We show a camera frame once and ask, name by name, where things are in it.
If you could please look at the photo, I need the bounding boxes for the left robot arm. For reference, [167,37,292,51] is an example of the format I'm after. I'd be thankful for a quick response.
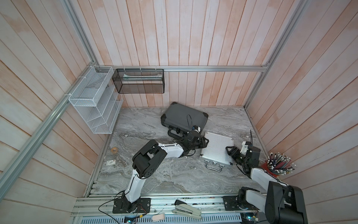
[122,129,209,204]

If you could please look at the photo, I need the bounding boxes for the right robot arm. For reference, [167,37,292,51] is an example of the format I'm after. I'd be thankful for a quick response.
[223,141,308,224]

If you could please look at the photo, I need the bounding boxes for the small white card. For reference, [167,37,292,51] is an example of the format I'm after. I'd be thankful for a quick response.
[106,159,116,166]

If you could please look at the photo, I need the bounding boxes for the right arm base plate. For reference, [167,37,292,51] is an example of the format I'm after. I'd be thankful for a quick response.
[222,196,247,211]

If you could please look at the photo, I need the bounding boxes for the white wire mesh shelf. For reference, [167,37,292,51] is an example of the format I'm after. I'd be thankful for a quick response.
[69,66,123,134]

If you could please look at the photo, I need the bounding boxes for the tape roll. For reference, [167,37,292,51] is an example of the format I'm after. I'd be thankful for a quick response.
[110,147,118,155]

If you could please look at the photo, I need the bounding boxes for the pink eraser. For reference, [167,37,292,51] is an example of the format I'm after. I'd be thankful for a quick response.
[152,213,166,222]

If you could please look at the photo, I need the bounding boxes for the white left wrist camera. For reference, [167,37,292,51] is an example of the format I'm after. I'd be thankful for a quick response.
[192,126,201,133]

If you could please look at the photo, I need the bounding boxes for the red pencil cup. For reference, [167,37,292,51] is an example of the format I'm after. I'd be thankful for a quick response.
[261,153,296,177]

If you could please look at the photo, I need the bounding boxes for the black mesh basket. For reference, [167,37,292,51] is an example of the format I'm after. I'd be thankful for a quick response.
[112,68,165,94]

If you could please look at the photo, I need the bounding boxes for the grey stapler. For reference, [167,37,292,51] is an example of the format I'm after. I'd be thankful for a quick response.
[172,200,202,220]

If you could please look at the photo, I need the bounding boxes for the dark grey poker case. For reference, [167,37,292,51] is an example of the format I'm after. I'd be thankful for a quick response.
[160,102,208,140]

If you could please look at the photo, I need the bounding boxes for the aluminium frame rail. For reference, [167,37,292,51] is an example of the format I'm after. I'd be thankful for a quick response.
[112,65,268,72]

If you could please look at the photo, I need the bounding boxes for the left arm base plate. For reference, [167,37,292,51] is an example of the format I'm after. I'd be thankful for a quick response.
[112,197,151,214]

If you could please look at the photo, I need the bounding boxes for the silver aluminium poker case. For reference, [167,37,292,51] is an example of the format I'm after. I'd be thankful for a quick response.
[199,132,234,172]

